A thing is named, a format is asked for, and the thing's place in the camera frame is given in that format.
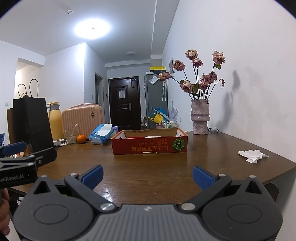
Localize grey refrigerator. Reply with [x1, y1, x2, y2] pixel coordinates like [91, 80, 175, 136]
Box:
[144, 70, 168, 118]

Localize dark entrance door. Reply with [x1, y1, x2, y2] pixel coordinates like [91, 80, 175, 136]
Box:
[109, 76, 142, 131]

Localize snack packet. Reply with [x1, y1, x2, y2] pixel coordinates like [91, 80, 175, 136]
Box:
[10, 144, 32, 158]

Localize red cardboard box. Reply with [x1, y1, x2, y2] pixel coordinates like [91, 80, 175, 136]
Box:
[111, 128, 188, 155]

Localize black paper bag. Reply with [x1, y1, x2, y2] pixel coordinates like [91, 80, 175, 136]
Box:
[7, 83, 54, 152]

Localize pink suitcase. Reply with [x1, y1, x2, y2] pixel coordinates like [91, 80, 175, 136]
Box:
[62, 103, 105, 138]

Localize round ceiling light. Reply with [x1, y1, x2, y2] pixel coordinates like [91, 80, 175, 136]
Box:
[73, 18, 111, 40]

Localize orange fruit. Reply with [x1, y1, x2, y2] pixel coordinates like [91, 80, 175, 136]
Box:
[76, 135, 87, 144]

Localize yellow watering can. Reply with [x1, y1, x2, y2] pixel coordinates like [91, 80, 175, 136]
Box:
[147, 113, 164, 125]

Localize crumpled white tissue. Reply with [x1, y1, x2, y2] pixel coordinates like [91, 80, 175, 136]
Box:
[238, 150, 268, 164]

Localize white coiled cable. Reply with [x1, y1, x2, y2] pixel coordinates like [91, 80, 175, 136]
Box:
[53, 138, 69, 148]

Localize purple tissue box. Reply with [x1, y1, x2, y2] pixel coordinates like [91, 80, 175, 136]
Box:
[112, 126, 119, 134]

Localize blue tissue pack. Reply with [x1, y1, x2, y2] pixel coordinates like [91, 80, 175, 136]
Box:
[89, 123, 114, 145]

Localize pink ribbed vase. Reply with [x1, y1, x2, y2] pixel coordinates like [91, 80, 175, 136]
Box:
[191, 99, 210, 135]

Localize yellow box on fridge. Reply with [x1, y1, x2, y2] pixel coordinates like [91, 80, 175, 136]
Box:
[150, 66, 166, 71]

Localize clear glass cup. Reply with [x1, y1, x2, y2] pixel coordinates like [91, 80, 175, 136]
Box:
[65, 123, 78, 144]

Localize yellow thermos bottle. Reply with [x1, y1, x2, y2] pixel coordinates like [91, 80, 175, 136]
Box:
[47, 101, 64, 141]

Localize person's left hand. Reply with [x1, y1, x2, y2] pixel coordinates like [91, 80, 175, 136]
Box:
[0, 188, 10, 235]

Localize dried pink roses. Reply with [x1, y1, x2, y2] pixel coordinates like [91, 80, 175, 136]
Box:
[157, 49, 225, 100]

